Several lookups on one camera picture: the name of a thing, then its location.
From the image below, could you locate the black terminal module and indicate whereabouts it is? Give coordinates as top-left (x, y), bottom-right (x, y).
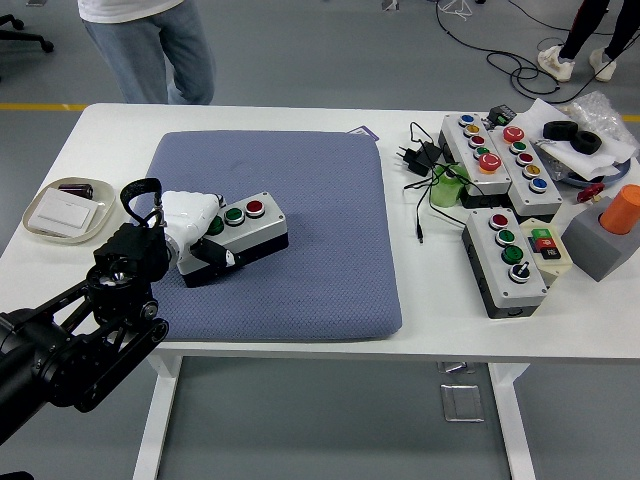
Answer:
top-left (484, 103), bottom-right (519, 127)

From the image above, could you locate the blue round plate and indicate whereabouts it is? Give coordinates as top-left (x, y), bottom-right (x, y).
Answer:
top-left (547, 154), bottom-right (639, 189)

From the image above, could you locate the beige shallow tray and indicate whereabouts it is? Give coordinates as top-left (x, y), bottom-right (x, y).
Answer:
top-left (22, 176), bottom-right (117, 246)

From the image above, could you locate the white floor cable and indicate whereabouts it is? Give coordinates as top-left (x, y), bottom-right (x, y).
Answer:
top-left (438, 0), bottom-right (474, 24)

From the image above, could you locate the white foam sheet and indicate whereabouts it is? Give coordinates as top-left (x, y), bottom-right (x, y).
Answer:
top-left (509, 97), bottom-right (637, 181)

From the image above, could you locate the black adapter cord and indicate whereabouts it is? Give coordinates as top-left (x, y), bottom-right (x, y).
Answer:
top-left (402, 121), bottom-right (481, 245)

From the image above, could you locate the orange cylinder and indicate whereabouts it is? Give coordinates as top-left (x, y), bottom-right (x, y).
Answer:
top-left (598, 183), bottom-right (640, 236)

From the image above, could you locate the blue-grey fabric mat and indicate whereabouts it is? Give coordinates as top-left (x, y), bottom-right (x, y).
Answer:
top-left (99, 130), bottom-right (404, 344)

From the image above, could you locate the grey five-button control box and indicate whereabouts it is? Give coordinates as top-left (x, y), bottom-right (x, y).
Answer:
top-left (487, 124), bottom-right (564, 217)
top-left (438, 113), bottom-right (514, 209)

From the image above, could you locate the green cylinder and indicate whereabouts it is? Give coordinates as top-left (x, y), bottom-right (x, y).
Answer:
top-left (429, 163), bottom-right (470, 208)

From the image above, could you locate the grey four-button control box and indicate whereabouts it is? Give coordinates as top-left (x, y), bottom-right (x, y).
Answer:
top-left (460, 207), bottom-right (549, 320)
top-left (179, 191), bottom-right (290, 289)

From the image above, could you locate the black foam ring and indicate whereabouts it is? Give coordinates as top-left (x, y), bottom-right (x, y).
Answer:
top-left (571, 130), bottom-right (603, 155)
top-left (542, 119), bottom-right (577, 141)

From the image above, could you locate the black office chair base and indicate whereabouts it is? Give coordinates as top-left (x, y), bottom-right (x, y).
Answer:
top-left (0, 13), bottom-right (55, 54)

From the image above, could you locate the person with white shoes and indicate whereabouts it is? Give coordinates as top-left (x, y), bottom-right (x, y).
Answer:
top-left (537, 0), bottom-right (640, 84)

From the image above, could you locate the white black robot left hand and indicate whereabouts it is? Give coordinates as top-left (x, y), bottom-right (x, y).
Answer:
top-left (162, 189), bottom-right (238, 275)

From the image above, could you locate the black power adapter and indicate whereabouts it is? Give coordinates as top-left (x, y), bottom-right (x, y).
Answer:
top-left (394, 141), bottom-right (442, 177)

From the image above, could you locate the grey block holder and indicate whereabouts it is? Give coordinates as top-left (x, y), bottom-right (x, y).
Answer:
top-left (559, 194), bottom-right (640, 284)

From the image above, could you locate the black floor cable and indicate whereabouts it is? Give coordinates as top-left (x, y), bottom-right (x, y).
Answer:
top-left (433, 0), bottom-right (619, 104)

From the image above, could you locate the cream three-button switch box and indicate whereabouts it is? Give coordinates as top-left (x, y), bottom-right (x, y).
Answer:
top-left (518, 218), bottom-right (574, 289)

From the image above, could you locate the white table leg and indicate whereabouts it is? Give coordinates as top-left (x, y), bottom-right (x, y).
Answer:
top-left (132, 355), bottom-right (184, 480)
top-left (487, 362), bottom-right (537, 480)

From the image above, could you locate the dark red small cylinder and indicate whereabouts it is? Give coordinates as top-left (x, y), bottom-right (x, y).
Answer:
top-left (57, 182), bottom-right (96, 200)

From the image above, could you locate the clear bubble wrap bag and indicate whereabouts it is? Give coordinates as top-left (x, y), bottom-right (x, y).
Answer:
top-left (557, 91), bottom-right (640, 161)

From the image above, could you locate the white wall switch plate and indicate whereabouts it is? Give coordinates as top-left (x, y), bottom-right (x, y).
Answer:
top-left (27, 191), bottom-right (100, 232)

